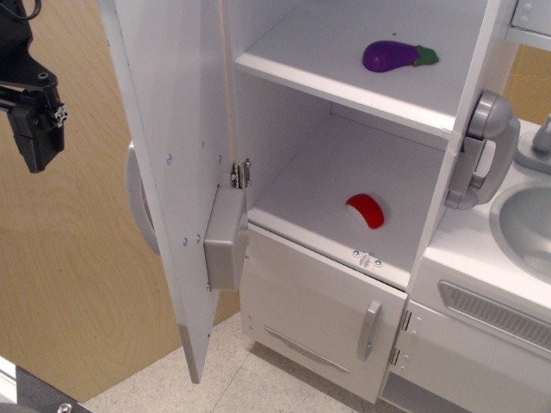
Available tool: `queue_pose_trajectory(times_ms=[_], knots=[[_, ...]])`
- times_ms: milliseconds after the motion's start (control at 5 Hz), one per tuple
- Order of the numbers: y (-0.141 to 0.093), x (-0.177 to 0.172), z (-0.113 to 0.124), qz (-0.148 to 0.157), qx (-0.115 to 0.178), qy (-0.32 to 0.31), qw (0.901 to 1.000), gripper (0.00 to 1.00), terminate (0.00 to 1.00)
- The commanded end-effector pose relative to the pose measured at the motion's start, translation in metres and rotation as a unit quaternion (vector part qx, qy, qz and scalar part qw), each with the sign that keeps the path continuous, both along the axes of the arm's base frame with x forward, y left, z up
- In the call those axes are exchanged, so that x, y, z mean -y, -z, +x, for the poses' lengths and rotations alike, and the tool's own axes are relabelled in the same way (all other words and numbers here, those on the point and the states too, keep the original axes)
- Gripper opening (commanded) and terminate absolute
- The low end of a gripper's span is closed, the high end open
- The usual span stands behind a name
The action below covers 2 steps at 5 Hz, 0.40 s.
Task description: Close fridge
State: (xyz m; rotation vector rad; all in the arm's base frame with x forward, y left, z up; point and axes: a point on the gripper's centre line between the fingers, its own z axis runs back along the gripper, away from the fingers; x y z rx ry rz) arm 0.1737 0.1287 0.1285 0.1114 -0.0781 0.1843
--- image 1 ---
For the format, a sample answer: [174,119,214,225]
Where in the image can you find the grey ice dispenser panel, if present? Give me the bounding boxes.
[203,188,248,291]

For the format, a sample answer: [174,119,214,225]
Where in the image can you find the grey toy sink basin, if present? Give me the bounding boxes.
[489,182,550,283]

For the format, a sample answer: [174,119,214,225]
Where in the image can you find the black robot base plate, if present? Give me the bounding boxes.
[1,357,90,413]

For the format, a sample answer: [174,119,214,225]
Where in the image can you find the white kitchen counter unit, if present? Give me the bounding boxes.
[378,115,551,413]

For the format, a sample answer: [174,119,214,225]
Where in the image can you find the grey toy faucet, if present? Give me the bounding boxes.
[514,115,550,175]

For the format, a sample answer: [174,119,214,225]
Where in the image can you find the white lower freezer door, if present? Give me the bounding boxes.
[240,225,407,403]

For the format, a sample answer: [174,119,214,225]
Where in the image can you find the grey toy telephone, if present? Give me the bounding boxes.
[445,90,521,210]

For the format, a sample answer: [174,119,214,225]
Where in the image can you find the metal door hinge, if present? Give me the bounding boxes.
[230,158,252,189]

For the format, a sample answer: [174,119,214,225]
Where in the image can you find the white toy fridge cabinet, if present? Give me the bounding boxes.
[223,1,515,291]

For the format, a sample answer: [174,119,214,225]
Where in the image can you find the grey fridge door handle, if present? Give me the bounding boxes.
[125,142,160,256]

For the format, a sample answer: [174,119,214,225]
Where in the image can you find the grey freezer door handle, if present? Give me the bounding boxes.
[357,300,381,361]

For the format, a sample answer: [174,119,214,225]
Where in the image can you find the grey vent grille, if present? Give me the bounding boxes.
[437,280,550,351]

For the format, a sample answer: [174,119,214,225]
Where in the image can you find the white fridge door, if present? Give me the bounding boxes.
[99,1,234,383]

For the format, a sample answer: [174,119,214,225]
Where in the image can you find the purple toy eggplant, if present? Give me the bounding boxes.
[362,40,439,73]

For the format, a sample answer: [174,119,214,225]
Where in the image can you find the red toy fruit slice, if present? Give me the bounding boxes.
[345,194,385,230]

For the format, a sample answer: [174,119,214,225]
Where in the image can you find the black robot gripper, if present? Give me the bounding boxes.
[1,1,68,173]

